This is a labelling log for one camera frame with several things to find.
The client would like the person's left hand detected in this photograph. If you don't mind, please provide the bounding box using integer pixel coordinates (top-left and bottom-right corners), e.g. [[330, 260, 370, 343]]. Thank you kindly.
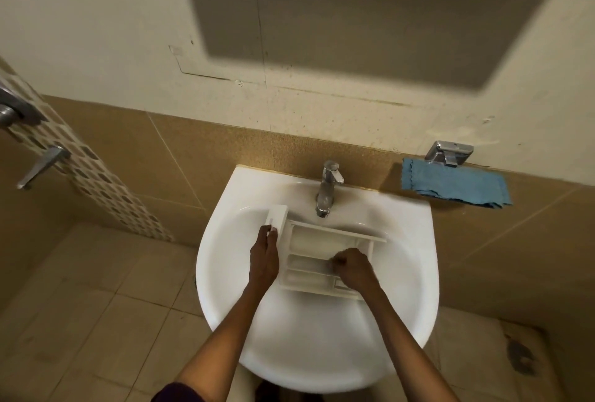
[[249, 224, 281, 291]]

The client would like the person's right hand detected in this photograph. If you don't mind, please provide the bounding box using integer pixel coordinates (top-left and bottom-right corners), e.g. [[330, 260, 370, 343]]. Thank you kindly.
[[330, 248, 382, 295]]

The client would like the white detergent drawer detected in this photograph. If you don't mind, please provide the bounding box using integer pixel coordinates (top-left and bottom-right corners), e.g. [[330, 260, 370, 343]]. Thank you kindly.
[[263, 204, 387, 301]]

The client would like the person's left forearm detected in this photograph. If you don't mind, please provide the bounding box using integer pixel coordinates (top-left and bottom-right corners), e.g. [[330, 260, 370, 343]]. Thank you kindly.
[[175, 283, 270, 402]]

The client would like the person's right forearm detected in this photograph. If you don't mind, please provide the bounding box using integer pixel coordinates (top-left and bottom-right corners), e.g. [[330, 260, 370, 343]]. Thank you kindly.
[[362, 287, 461, 402]]

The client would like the person's dark patterned left sleeve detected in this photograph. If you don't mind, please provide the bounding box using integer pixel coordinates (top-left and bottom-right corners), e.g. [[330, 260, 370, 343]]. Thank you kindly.
[[151, 382, 205, 402]]

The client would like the white ceramic sink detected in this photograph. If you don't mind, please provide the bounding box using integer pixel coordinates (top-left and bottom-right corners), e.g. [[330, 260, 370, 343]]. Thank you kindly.
[[195, 164, 440, 394]]

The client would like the chrome sink faucet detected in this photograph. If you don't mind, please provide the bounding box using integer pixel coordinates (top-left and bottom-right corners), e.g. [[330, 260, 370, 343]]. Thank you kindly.
[[315, 160, 345, 219]]

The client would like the blue cloth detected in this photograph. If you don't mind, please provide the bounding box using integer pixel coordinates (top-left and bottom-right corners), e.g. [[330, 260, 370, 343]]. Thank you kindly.
[[400, 157, 513, 210]]

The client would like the chrome shower valve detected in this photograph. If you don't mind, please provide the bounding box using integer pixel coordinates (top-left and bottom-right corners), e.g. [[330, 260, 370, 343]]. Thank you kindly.
[[0, 85, 47, 131]]

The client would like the chrome wall holder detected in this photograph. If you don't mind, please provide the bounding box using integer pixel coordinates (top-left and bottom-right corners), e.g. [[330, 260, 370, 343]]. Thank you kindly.
[[423, 140, 475, 168]]

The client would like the chrome wall tap lever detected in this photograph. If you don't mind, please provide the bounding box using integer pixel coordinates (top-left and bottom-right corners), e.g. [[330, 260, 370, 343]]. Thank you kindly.
[[16, 145, 71, 191]]

